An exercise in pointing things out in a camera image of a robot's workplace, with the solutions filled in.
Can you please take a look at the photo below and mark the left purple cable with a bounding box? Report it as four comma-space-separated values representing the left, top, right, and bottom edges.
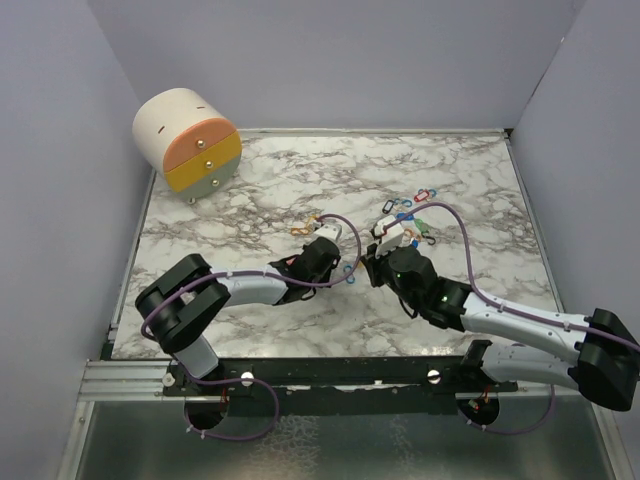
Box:
140, 213, 362, 441

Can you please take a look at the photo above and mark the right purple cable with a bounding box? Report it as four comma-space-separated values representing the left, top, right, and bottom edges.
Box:
372, 202, 640, 435

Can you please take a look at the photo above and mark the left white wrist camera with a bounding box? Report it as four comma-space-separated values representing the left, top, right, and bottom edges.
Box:
313, 224, 342, 243

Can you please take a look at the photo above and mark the green key tag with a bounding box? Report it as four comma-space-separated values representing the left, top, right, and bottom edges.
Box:
414, 219, 429, 233

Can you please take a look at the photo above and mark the round three-drawer storage box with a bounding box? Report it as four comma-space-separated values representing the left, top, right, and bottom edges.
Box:
132, 88, 242, 204

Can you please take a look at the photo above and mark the aluminium rail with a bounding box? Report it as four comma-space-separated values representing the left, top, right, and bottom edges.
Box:
81, 345, 578, 398

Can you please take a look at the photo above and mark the purple cable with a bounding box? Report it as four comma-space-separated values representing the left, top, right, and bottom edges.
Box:
140, 213, 362, 441
372, 202, 640, 435

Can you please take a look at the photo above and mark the black mounting base bar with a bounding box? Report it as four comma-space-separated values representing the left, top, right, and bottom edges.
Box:
163, 355, 517, 417

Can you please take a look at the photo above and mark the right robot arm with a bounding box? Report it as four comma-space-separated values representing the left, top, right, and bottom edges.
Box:
363, 244, 639, 412

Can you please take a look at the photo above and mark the black key tag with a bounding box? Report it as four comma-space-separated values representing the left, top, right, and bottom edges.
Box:
382, 200, 395, 214

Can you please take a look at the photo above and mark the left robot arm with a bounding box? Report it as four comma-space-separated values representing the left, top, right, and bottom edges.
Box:
135, 236, 340, 395

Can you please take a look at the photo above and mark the red key tag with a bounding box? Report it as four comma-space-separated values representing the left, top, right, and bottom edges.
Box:
414, 189, 433, 203

